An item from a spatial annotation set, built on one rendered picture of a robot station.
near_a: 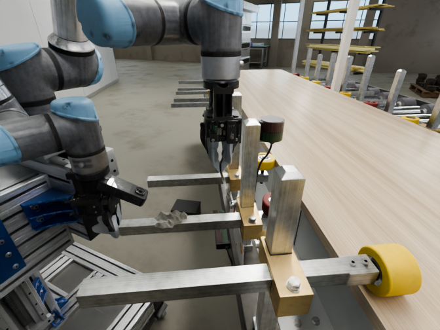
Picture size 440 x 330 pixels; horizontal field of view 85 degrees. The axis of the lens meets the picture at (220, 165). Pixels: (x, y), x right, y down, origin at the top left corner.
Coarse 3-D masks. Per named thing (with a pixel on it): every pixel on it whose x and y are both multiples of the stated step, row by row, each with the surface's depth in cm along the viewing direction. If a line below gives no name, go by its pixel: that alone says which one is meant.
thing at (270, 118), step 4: (264, 116) 58; (268, 116) 58; (272, 116) 58; (276, 116) 58; (264, 120) 55; (268, 120) 55; (272, 120) 55; (276, 120) 55; (280, 120) 55; (268, 132) 55; (260, 140) 58; (260, 144) 58; (260, 148) 59; (268, 152) 61; (264, 156) 62; (260, 164) 62; (256, 180) 65; (256, 184) 65
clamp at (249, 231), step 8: (240, 208) 66; (248, 208) 66; (256, 208) 66; (240, 216) 64; (248, 216) 63; (256, 216) 63; (248, 224) 60; (256, 224) 60; (248, 232) 61; (256, 232) 61
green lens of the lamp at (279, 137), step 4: (264, 132) 56; (280, 132) 56; (260, 136) 57; (264, 136) 56; (268, 136) 56; (272, 136) 55; (276, 136) 56; (280, 136) 56; (264, 140) 57; (268, 140) 56; (272, 140) 56; (276, 140) 56; (280, 140) 57
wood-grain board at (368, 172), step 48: (288, 96) 171; (336, 96) 171; (288, 144) 97; (336, 144) 97; (384, 144) 97; (432, 144) 97; (336, 192) 67; (384, 192) 67; (432, 192) 67; (336, 240) 52; (384, 240) 52; (432, 240) 52; (432, 288) 42
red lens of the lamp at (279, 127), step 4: (260, 120) 56; (284, 120) 56; (264, 124) 55; (268, 124) 54; (272, 124) 54; (276, 124) 54; (280, 124) 55; (264, 128) 55; (268, 128) 55; (272, 128) 55; (276, 128) 55; (280, 128) 55; (272, 132) 55; (276, 132) 55
